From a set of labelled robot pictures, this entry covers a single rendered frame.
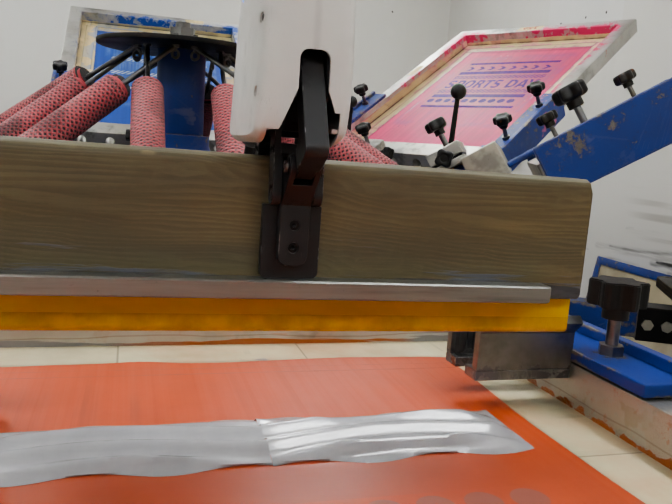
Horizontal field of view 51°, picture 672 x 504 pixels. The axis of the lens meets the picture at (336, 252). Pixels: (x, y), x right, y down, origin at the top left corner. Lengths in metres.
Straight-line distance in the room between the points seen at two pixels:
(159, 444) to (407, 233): 0.20
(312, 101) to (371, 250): 0.10
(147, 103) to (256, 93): 0.76
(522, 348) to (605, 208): 2.89
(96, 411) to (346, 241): 0.23
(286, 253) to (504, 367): 0.25
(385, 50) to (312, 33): 4.60
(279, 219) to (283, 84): 0.07
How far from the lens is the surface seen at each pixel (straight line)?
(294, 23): 0.35
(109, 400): 0.54
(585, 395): 0.58
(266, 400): 0.54
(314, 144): 0.33
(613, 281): 0.58
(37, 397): 0.56
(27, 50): 4.68
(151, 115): 1.09
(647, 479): 0.50
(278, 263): 0.38
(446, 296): 0.41
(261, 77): 0.35
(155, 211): 0.37
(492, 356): 0.56
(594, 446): 0.53
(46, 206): 0.38
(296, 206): 0.37
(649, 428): 0.53
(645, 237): 3.23
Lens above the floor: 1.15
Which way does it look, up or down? 9 degrees down
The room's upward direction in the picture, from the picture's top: 4 degrees clockwise
